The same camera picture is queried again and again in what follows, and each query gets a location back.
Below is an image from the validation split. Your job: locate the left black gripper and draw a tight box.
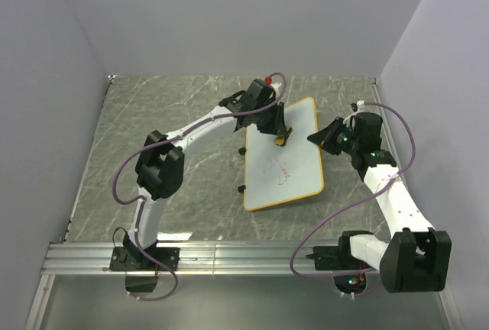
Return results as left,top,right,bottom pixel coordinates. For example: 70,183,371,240
254,102,288,138

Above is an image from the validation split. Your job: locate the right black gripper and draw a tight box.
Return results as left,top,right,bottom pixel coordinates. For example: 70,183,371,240
307,118,360,157

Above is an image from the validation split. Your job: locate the yellow bone-shaped eraser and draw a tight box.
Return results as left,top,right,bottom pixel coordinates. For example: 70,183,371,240
274,126,287,147

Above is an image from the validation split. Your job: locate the yellow-framed whiteboard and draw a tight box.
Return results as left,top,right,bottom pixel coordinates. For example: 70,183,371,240
243,96,325,212

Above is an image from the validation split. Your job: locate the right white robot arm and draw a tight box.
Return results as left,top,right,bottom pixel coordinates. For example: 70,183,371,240
307,112,452,293

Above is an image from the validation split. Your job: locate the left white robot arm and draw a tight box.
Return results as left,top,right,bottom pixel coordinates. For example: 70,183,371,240
122,76,292,270

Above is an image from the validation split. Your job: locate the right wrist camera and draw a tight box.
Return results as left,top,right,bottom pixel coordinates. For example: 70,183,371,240
343,100,365,125

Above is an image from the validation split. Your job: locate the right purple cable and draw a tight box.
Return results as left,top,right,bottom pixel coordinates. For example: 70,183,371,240
290,102,417,300

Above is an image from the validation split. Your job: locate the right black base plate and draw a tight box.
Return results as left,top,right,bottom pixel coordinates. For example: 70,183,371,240
306,246,345,271

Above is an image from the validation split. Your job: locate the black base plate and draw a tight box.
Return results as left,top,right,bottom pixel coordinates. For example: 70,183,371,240
109,245,180,272
306,246,345,271

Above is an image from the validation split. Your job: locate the aluminium mounting rail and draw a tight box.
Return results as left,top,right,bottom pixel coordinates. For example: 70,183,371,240
42,241,387,277

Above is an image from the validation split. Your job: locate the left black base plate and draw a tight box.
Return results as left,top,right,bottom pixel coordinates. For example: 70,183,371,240
109,245,180,272

